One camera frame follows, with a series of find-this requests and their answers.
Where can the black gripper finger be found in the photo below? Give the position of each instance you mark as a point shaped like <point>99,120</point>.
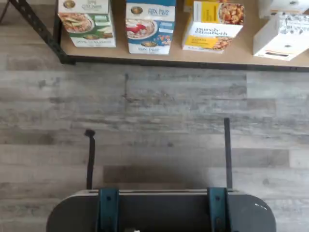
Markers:
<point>218,210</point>
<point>108,207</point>

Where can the blue flax plus oatmeal box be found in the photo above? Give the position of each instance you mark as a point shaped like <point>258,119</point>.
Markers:
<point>149,31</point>

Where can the yellow purely elizabeth box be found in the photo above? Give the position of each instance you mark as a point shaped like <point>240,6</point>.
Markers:
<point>212,33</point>

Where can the white patterned cardboard box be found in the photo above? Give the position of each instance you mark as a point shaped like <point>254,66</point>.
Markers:
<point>282,7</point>
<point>280,38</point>

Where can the green apple cinnamon oatmeal box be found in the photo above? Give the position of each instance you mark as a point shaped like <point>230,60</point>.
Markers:
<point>87,24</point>

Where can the black metal shelf frame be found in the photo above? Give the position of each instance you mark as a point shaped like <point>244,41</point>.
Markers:
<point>51,41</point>

